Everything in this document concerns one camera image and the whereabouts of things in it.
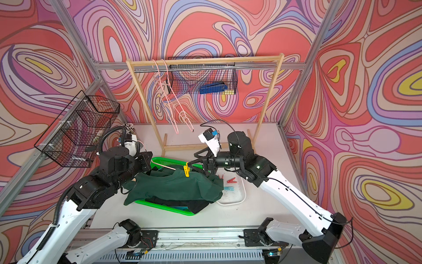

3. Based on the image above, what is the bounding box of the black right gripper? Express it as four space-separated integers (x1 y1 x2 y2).
188 147 243 177

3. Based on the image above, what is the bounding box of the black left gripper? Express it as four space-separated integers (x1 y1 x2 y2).
111 150 154 191

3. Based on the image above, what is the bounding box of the pink hanger of green shirt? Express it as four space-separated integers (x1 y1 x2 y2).
151 157 186 170

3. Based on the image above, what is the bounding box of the yellow plastic clothespin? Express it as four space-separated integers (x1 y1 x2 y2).
184 162 191 178

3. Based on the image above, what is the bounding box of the red plastic clothespin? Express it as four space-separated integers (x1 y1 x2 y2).
226 177 237 184

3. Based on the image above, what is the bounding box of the dark green t-shirt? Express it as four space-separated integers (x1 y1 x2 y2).
123 166 224 206

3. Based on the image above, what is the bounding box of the pink hanger of black shirt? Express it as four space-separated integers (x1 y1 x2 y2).
161 59 195 133

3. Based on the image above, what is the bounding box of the black t-shirt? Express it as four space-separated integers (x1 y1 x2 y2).
146 197 210 214

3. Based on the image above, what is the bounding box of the pink hanger of teal shirt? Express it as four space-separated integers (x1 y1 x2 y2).
152 59 179 135

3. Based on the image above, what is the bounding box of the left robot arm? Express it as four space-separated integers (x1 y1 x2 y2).
19 123 152 264

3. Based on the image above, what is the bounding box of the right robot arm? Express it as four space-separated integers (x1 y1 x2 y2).
185 128 350 264

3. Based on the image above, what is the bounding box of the green plastic basket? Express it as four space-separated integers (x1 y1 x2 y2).
135 157 209 216

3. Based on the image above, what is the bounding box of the clear pencil cup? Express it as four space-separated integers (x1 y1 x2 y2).
124 123 136 134

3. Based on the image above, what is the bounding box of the white plastic tray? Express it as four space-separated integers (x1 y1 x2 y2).
217 168 246 206

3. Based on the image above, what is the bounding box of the blue item in basket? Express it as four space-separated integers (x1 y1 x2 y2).
199 82 228 94

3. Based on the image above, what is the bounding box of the metal hanging rod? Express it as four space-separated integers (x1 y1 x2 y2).
134 63 276 73

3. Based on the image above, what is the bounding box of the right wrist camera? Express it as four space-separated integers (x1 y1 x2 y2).
198 128 221 157

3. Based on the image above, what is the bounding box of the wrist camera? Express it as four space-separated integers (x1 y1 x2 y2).
198 128 221 157
124 133 137 157

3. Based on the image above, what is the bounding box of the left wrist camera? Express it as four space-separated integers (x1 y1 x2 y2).
124 133 137 157

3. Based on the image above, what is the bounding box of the black wire basket left wall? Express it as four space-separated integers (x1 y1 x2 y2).
34 91 120 168

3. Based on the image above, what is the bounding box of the black wire basket wall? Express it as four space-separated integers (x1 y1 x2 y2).
165 63 238 95
34 91 120 168

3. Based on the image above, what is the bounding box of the black wire basket back wall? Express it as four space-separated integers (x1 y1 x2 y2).
165 63 238 95

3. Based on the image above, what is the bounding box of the wooden clothes rack frame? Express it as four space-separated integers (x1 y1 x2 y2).
126 53 285 156

